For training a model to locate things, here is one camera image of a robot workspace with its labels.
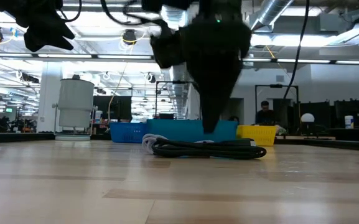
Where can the white canister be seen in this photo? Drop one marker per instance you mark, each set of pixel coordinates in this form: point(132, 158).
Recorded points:
point(349, 122)

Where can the white globe lamp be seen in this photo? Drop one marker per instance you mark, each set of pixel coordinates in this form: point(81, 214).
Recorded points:
point(307, 118)

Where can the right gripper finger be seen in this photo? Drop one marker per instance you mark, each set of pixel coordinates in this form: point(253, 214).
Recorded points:
point(226, 84)
point(207, 93)

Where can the green exit sign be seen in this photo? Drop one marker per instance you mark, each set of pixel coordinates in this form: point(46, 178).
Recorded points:
point(9, 109)

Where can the black monitor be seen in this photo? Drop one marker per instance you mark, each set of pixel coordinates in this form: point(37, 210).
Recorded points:
point(120, 107)
point(356, 112)
point(317, 113)

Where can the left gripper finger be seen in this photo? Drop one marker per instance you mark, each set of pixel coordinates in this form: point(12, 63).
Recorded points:
point(58, 29)
point(39, 42)

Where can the black rig crossbar with lights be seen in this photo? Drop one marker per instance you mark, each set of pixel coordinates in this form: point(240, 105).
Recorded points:
point(67, 56)

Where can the white cylinder on stand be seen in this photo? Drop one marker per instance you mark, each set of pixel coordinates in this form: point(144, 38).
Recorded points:
point(75, 99)

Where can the silver spiral duct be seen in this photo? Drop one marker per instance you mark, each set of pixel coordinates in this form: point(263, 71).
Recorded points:
point(269, 12)

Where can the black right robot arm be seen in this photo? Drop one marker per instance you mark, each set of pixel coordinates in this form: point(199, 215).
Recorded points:
point(219, 7)

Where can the yellow bin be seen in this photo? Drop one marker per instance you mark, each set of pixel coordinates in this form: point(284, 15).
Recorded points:
point(257, 135)

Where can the large teal bin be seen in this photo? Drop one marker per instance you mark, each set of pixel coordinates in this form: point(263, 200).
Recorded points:
point(176, 129)

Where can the black aluminium table frame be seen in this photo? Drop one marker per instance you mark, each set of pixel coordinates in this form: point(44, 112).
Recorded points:
point(17, 137)

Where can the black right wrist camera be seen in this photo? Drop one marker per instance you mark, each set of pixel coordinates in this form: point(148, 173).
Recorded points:
point(166, 49)

